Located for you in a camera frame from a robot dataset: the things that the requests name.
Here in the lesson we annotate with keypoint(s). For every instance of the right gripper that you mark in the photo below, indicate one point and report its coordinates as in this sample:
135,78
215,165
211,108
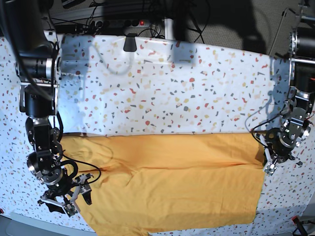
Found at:
60,177

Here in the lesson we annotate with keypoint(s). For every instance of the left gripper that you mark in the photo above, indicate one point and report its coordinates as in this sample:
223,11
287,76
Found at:
279,144

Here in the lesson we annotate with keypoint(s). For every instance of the yellow T-shirt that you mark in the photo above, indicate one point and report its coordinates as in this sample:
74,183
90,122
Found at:
155,183

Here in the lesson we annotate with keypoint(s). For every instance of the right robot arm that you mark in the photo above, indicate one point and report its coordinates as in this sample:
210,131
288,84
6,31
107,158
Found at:
38,62

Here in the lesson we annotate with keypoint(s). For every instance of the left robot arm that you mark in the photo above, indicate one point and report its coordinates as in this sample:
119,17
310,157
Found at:
296,113

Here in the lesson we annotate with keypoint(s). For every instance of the red clamp at corner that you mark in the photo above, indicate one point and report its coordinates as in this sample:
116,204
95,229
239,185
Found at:
299,230

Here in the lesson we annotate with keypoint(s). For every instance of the terrazzo-patterned white tablecloth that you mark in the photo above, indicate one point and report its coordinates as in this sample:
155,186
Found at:
163,88

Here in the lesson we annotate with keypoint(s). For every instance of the black table clamp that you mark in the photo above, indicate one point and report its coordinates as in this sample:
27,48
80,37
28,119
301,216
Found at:
130,43

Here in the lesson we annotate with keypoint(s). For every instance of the white power strip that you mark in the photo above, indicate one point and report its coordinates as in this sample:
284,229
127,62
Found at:
121,23

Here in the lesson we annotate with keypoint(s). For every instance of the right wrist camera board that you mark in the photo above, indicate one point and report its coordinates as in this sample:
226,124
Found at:
70,210

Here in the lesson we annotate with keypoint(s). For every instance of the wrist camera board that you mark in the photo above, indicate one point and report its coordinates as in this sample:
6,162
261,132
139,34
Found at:
270,168
70,210

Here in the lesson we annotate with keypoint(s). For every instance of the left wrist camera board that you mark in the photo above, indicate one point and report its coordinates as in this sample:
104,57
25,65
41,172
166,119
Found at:
270,168

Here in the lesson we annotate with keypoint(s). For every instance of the white table leg post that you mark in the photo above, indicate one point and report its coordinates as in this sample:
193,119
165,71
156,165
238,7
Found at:
168,29

